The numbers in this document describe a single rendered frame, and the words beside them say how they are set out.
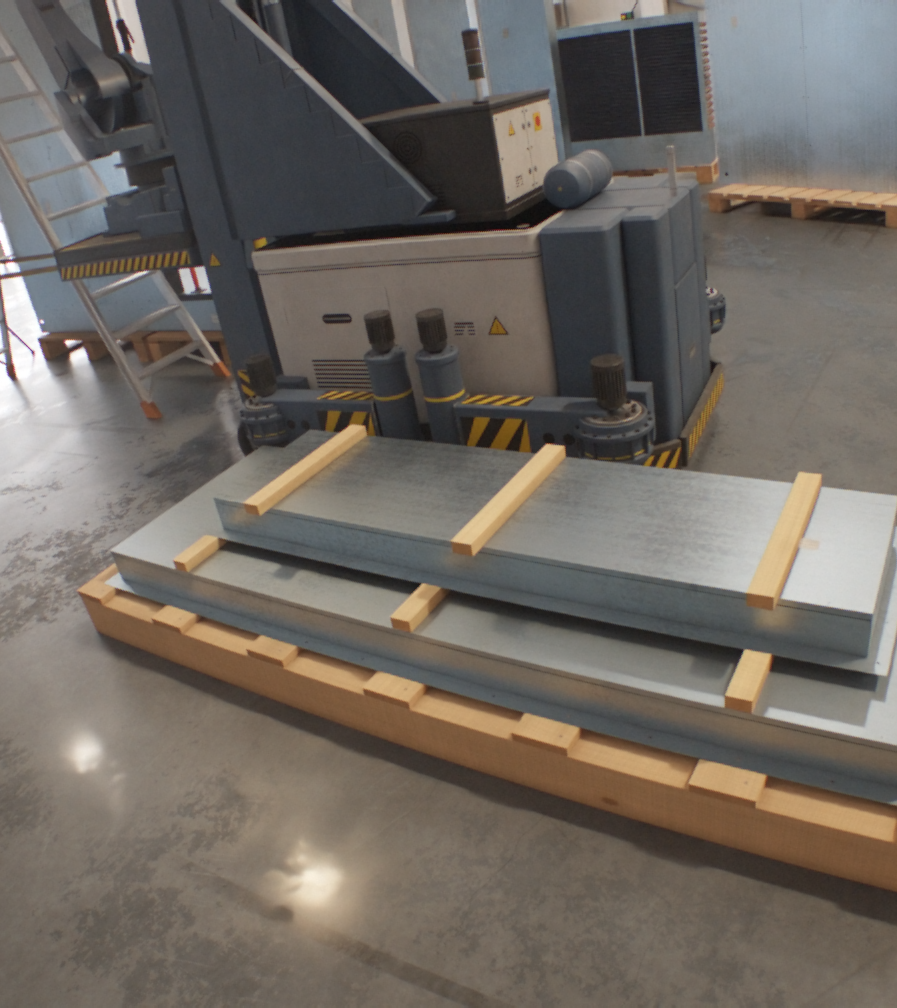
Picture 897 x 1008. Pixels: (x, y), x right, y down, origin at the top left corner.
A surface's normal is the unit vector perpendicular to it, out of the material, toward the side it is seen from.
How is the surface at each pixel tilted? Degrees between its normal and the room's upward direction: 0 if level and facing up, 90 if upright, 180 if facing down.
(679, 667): 0
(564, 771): 90
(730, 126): 90
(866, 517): 0
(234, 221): 90
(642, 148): 90
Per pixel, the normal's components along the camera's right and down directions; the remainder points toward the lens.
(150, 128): 0.69, 0.23
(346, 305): -0.45, 0.49
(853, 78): -0.77, 0.41
